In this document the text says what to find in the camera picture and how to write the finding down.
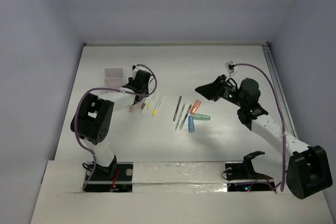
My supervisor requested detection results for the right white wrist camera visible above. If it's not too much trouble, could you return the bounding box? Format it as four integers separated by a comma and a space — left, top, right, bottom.
225, 61, 237, 79

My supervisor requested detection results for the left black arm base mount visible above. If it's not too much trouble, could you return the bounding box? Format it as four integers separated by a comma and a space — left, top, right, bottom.
83, 163, 133, 193

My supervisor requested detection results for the orange translucent eraser case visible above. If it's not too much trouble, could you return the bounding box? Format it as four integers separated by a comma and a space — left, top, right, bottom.
190, 100, 202, 115

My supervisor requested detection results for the white pen yellow tip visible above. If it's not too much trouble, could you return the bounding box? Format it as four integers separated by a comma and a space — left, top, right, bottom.
152, 95, 165, 116

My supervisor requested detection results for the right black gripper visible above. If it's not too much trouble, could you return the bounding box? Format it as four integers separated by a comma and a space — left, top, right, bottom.
194, 74, 246, 108

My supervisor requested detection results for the dark grey pen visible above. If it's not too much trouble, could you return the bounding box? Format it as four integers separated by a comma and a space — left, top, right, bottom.
173, 96, 182, 121

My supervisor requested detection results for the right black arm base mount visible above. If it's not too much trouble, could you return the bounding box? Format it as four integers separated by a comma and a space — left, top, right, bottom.
221, 151, 276, 192

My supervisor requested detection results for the white pen red cap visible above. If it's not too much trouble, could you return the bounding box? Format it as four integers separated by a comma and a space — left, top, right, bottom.
141, 95, 152, 114

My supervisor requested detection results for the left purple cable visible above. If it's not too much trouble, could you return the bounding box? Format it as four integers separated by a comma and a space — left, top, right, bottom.
74, 63, 158, 190

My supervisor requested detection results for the clear silver pen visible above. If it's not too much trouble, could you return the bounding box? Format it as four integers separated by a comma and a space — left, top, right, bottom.
175, 103, 186, 131

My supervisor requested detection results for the translucent pink pen holder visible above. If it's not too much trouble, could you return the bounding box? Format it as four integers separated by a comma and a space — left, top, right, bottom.
104, 68, 125, 89

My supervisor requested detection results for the blue translucent eraser case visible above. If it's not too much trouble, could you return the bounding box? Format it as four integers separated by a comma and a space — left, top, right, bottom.
188, 115, 195, 133

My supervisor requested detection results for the green dark pen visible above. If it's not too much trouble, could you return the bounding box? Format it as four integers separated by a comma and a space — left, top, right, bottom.
179, 104, 192, 130

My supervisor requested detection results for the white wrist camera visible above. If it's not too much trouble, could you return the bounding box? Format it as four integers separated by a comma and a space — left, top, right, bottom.
225, 61, 237, 79
132, 65, 143, 79

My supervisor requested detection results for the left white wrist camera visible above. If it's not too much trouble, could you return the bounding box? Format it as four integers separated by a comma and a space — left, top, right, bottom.
132, 65, 143, 79

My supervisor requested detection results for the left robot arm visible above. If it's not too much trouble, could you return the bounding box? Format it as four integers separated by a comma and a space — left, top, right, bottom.
70, 64, 157, 181

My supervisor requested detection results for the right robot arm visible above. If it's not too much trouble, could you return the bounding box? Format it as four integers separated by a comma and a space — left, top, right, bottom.
195, 75, 333, 199

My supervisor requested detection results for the green translucent eraser case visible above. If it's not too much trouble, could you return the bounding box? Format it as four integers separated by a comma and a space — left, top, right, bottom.
193, 113, 211, 121

